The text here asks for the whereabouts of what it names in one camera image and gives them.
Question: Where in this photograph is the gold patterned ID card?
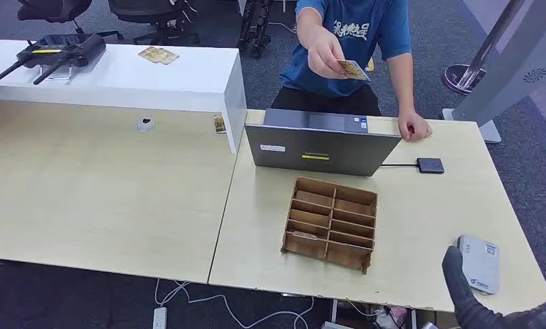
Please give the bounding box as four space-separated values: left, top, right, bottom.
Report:
337 59 370 82

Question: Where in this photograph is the grey white card reader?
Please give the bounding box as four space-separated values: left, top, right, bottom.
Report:
457 234 500 296

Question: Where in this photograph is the person's left hand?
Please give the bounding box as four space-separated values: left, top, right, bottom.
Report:
397 108 434 142

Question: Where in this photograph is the black square usb hub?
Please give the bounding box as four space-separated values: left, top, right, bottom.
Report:
416 157 445 175

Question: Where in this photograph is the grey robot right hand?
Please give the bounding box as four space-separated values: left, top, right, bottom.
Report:
442 245 546 329

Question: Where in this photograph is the black office chair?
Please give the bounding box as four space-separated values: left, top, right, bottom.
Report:
16 0 125 42
107 0 201 47

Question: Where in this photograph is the person's right hand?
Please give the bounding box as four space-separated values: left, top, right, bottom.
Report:
307 27 349 80

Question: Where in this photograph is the grey kiosk panel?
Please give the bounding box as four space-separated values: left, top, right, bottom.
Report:
442 0 546 145

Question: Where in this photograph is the wooden compartment card organizer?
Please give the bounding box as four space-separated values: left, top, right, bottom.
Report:
281 176 379 275

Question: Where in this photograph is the black metal machine frame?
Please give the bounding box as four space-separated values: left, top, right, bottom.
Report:
237 0 274 59

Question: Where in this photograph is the black remote controller with antennas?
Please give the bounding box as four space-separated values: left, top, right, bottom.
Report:
0 33 107 86

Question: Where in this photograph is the white desk shelf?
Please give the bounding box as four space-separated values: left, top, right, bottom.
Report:
0 38 248 154

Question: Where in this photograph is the grey laptop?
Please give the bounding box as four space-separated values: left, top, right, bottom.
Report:
244 108 402 178

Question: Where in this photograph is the metal wire controller stand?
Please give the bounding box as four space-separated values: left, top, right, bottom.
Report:
38 63 73 82

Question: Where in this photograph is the white power strip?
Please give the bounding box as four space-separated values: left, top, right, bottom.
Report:
152 307 169 329

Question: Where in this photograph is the person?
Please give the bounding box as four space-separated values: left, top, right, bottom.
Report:
271 0 434 142

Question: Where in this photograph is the pink white plastic bag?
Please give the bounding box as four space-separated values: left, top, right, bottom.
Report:
375 305 408 329

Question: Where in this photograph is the white power cable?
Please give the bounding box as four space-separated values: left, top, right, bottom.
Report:
154 278 315 329

